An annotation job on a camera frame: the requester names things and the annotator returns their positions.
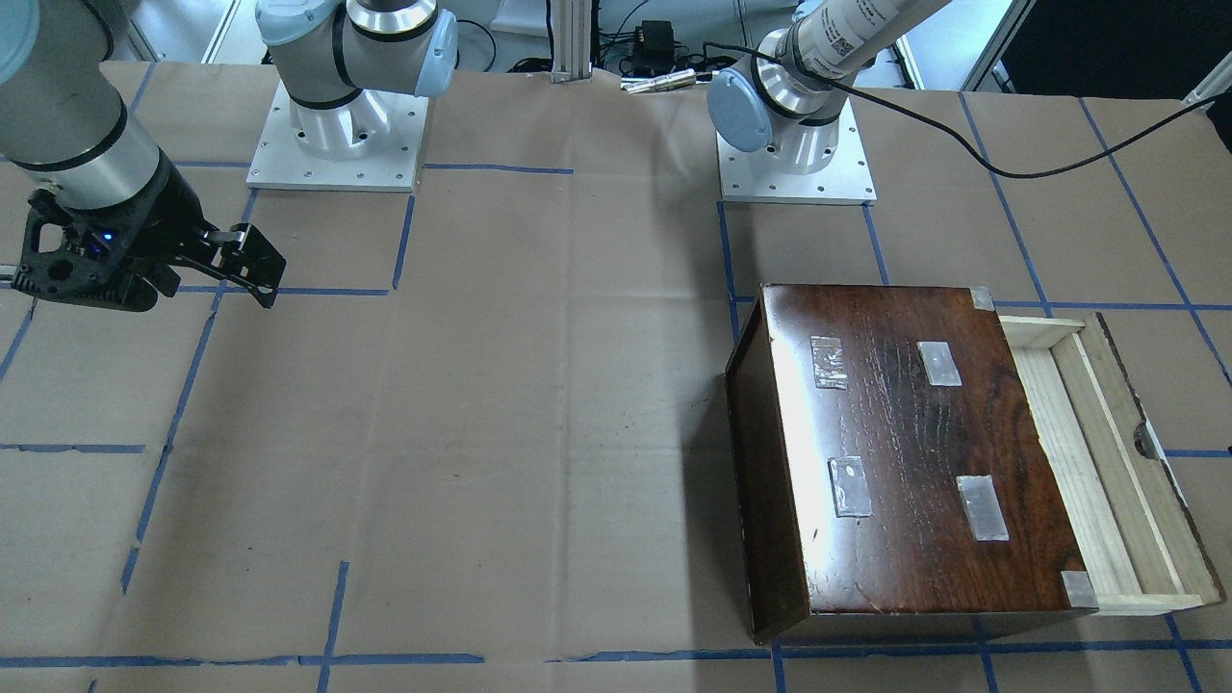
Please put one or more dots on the aluminium frame post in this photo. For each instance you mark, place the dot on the aluminium frame post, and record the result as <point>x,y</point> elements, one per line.
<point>573,29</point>

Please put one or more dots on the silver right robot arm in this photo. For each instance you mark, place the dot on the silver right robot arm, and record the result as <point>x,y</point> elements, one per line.
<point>68,128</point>

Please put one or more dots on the black power adapter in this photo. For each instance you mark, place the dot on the black power adapter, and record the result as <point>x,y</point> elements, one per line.
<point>654,48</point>

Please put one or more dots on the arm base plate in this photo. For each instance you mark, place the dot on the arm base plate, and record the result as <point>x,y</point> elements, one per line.
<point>371,144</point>
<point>825,165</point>

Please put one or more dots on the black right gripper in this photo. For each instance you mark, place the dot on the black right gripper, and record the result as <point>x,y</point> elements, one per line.
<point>166,218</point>

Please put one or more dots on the dark wooden drawer box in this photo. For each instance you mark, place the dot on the dark wooden drawer box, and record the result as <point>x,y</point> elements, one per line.
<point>892,485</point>

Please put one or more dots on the brown paper table cover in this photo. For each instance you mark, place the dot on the brown paper table cover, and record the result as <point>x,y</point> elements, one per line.
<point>480,443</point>

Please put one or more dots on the wooden drawer with white handle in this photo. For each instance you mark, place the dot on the wooden drawer with white handle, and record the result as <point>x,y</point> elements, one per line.
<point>1142,552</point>

